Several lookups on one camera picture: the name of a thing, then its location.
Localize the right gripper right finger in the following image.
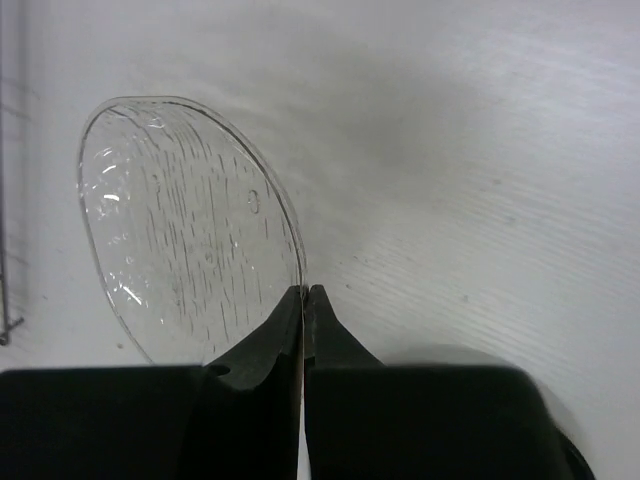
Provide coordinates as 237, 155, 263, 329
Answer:
304, 285, 594, 479

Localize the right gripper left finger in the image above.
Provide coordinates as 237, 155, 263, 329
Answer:
1, 286, 303, 479

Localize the clear glass plate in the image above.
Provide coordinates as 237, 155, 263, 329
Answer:
77, 96, 307, 365

